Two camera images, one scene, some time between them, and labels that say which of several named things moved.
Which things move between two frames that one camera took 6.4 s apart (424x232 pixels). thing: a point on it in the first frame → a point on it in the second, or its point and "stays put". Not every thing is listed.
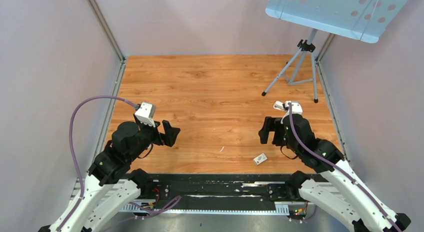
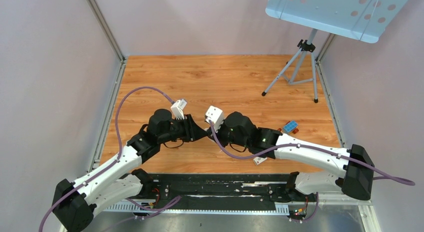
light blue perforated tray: [362, 15] stays put
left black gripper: [169, 138] → [192, 132]
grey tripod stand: [305, 47] stays put
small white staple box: [260, 159] stays put
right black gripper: [271, 124] → [218, 135]
